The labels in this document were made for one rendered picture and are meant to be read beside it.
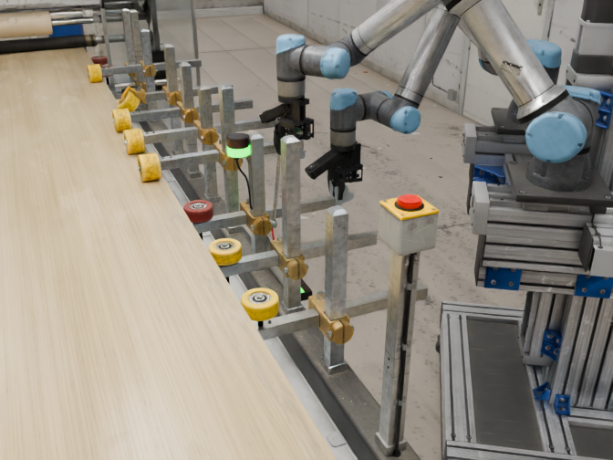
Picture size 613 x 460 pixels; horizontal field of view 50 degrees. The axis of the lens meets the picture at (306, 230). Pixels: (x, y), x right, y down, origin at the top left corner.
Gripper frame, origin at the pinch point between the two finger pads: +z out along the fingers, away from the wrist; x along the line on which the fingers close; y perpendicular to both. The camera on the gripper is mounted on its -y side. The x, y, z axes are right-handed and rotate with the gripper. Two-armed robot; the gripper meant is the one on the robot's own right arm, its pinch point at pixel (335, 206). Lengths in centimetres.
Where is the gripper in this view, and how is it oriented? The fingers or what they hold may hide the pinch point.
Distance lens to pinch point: 197.7
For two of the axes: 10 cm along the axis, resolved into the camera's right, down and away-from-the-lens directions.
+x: -3.9, -4.2, 8.2
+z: 0.1, 8.9, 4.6
